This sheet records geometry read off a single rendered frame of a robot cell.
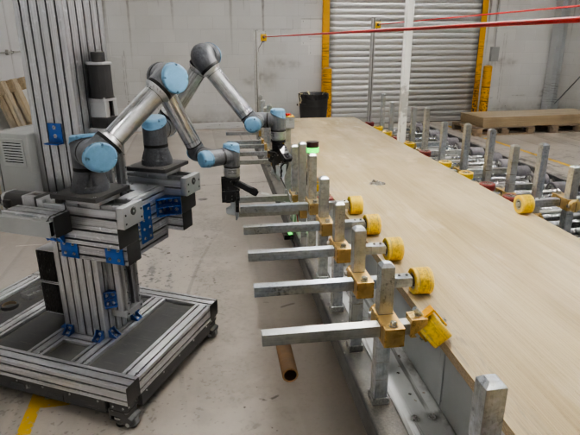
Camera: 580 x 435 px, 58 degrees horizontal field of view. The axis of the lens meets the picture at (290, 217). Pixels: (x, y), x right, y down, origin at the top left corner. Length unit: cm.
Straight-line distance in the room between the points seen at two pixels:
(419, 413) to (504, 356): 35
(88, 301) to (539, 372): 204
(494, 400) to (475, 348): 52
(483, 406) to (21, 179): 222
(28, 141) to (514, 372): 211
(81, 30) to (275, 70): 792
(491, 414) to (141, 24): 958
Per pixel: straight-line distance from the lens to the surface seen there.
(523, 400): 125
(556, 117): 1063
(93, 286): 266
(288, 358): 274
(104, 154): 206
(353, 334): 129
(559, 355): 144
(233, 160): 234
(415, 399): 165
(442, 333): 134
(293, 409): 256
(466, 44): 1144
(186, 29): 1005
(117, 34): 1012
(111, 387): 244
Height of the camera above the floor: 162
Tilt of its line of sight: 19 degrees down
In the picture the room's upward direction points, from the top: straight up
